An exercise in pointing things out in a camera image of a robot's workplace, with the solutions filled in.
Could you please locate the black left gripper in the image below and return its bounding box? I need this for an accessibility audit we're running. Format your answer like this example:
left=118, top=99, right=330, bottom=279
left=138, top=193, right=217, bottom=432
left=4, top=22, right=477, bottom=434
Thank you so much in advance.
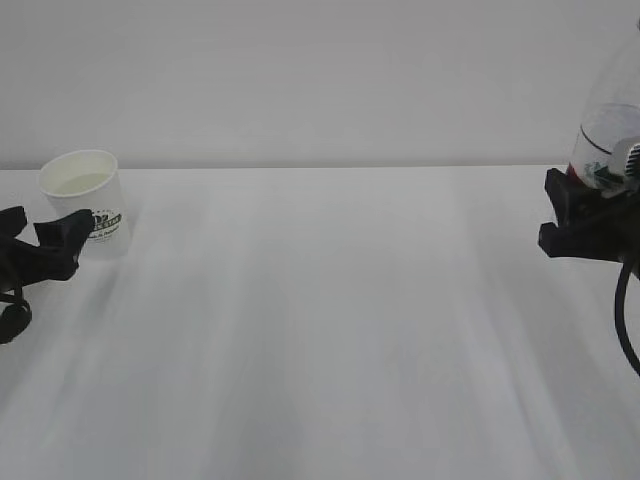
left=0, top=206, right=93, bottom=292

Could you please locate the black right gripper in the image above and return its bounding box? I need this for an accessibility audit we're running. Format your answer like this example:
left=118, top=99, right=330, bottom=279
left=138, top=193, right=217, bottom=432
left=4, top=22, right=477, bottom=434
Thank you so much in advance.
left=538, top=168, right=639, bottom=273

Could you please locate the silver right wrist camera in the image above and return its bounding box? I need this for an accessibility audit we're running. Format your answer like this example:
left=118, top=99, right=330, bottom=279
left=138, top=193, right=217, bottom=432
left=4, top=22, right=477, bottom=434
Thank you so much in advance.
left=609, top=136, right=640, bottom=182

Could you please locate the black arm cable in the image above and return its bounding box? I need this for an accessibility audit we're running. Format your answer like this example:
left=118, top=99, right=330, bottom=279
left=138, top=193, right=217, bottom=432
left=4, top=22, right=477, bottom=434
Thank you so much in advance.
left=613, top=252, right=640, bottom=376
left=0, top=279, right=34, bottom=345

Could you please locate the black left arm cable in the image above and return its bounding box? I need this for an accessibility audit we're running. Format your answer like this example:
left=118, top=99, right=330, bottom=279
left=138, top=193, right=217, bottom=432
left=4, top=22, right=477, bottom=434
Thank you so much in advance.
left=0, top=279, right=34, bottom=345

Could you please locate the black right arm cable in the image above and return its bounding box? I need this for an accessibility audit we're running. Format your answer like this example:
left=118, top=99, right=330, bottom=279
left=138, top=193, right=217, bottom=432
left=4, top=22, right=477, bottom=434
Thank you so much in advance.
left=613, top=252, right=640, bottom=376

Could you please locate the clear Nongfu Spring water bottle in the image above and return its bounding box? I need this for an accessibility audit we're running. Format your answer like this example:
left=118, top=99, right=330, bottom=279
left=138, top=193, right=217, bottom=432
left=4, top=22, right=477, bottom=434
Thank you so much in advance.
left=567, top=25, right=639, bottom=197

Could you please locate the white paper cup green logo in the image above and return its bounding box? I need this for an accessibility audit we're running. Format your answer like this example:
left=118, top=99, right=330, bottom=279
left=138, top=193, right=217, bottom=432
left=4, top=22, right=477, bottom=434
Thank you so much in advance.
left=38, top=150, right=131, bottom=260

